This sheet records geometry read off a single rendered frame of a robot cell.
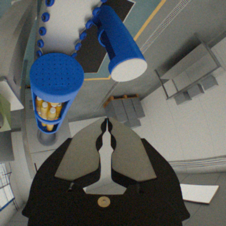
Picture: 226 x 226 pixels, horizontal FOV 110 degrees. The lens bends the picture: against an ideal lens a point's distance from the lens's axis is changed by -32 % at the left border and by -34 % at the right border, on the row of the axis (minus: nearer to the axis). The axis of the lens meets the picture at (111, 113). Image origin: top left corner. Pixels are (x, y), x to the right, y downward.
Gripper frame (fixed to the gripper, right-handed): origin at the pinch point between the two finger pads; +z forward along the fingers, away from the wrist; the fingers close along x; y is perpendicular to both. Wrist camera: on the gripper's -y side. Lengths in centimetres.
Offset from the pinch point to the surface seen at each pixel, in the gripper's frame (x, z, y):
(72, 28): -18, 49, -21
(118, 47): 6, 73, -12
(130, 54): 13, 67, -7
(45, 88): -27.6, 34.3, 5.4
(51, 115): -42, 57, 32
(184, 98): 175, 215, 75
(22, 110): -109, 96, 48
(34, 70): -35, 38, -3
